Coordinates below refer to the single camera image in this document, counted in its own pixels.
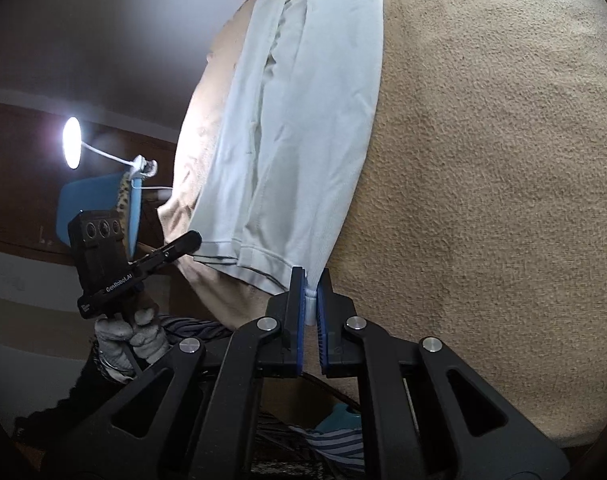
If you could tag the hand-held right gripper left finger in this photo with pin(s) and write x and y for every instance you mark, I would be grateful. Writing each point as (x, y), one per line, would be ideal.
(299, 320)

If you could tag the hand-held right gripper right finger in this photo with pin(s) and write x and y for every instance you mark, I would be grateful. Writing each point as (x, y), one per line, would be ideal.
(322, 320)

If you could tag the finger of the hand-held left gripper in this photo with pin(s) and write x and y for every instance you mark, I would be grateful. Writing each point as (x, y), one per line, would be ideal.
(171, 249)

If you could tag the white polo shirt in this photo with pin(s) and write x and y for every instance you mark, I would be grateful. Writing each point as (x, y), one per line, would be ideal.
(288, 125)

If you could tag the person's left forearm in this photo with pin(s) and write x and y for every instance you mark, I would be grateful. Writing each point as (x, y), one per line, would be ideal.
(78, 400)

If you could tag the person's left hand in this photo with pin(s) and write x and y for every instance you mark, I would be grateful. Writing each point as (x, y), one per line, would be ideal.
(143, 337)

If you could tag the blue plastic chair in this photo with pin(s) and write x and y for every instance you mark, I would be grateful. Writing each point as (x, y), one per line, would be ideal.
(85, 197)

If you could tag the leopard print cloth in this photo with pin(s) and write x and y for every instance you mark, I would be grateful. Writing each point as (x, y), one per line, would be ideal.
(124, 195)

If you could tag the dark striped cloth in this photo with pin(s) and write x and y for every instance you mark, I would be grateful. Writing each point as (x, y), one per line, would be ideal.
(193, 329)

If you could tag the light blue plastic object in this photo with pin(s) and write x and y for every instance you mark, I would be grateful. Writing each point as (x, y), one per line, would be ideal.
(339, 419)

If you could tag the white round lamp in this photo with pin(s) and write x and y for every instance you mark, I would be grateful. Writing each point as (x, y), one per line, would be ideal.
(72, 142)

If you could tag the blue white striped cloth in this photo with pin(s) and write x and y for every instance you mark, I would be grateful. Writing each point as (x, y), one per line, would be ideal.
(336, 447)

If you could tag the beige blanket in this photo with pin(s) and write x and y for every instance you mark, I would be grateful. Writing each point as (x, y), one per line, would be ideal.
(483, 210)

